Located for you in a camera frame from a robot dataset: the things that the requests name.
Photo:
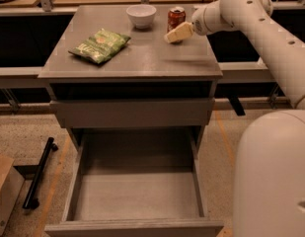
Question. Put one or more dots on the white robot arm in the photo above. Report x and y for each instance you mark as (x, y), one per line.
(269, 177)

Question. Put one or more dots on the red coke can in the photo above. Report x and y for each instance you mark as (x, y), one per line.
(176, 16)

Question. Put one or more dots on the green chip bag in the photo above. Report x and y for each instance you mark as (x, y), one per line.
(100, 47)

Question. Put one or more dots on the black metal bar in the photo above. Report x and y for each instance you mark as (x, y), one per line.
(30, 201)

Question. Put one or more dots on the white ceramic bowl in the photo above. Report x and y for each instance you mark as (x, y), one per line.
(141, 15)

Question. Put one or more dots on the closed grey top drawer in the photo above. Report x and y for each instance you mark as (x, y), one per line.
(133, 113)

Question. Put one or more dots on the grey drawer cabinet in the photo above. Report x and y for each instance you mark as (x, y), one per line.
(147, 68)

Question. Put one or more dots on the brown cardboard box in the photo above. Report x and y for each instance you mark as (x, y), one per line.
(11, 182)

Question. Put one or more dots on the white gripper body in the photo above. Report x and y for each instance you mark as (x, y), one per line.
(200, 24)

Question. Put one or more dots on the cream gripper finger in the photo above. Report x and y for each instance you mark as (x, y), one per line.
(181, 32)

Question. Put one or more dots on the open grey middle drawer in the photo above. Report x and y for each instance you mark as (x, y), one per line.
(136, 183)

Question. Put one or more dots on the grey metal rail shelf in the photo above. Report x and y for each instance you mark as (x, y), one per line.
(233, 72)

